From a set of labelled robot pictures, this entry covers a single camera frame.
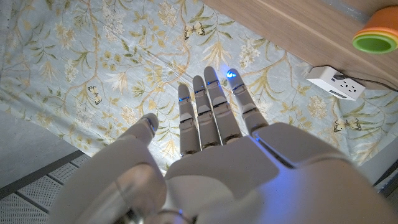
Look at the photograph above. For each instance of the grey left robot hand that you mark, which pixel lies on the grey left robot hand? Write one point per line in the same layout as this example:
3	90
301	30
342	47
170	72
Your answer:
217	174

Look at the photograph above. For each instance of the floral printed backdrop cloth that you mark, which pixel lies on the floral printed backdrop cloth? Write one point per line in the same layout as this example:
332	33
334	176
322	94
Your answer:
124	62

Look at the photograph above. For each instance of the white power strip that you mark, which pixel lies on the white power strip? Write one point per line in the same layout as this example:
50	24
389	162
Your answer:
335	82

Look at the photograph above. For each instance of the orange green small cup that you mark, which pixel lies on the orange green small cup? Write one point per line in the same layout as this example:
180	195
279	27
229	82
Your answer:
377	31

